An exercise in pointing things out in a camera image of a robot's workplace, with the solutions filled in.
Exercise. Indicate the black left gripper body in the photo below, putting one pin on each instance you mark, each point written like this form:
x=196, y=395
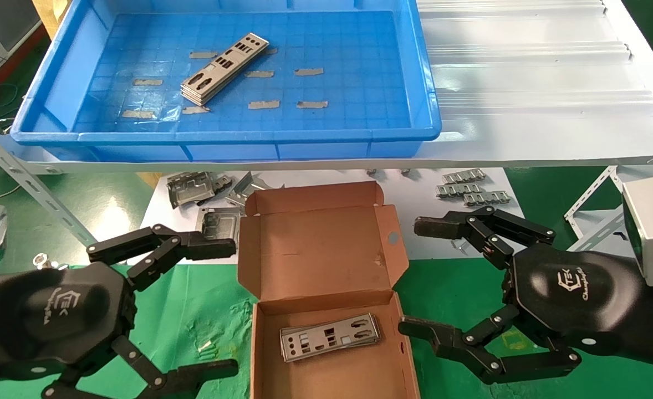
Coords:
x=55, y=310

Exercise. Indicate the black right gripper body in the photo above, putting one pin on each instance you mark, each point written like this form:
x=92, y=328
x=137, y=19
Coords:
x=581, y=299

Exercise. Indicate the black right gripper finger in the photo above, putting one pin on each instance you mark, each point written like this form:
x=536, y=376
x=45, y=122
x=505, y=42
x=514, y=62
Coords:
x=437, y=227
x=443, y=339

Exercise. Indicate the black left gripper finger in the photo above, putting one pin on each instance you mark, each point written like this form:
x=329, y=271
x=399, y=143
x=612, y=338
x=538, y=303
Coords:
x=193, y=377
x=204, y=248

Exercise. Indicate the brown cardboard box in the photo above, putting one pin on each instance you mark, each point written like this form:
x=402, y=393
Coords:
x=315, y=249

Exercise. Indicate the blue plastic tray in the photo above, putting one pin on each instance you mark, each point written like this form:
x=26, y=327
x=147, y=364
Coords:
x=360, y=83

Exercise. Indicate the small white tape scrap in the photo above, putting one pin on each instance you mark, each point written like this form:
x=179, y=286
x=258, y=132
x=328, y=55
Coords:
x=204, y=346

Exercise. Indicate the white board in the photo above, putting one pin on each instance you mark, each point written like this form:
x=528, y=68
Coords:
x=415, y=199

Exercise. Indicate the silver binder clip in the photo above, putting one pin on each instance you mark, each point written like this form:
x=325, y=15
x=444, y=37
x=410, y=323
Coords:
x=41, y=259

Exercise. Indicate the green cloth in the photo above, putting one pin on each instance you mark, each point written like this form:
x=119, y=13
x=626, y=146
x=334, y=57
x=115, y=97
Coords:
x=193, y=310

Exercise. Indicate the stack of metal plates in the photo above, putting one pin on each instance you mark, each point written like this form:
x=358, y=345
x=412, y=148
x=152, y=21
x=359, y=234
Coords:
x=221, y=69

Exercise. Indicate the wooden stool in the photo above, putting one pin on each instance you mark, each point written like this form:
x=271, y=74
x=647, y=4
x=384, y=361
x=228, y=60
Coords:
x=46, y=14

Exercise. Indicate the large grey metal bracket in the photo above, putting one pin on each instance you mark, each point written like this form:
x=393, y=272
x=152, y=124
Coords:
x=190, y=188

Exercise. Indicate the small grey metal bracket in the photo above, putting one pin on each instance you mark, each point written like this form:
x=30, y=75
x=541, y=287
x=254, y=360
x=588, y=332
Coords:
x=222, y=182

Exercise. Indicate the folded grey metal bracket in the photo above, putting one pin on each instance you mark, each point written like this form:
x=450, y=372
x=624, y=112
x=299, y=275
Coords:
x=249, y=188

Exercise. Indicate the grey slotted steel shelf post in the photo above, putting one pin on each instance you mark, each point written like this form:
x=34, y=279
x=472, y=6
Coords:
x=27, y=180
x=592, y=191

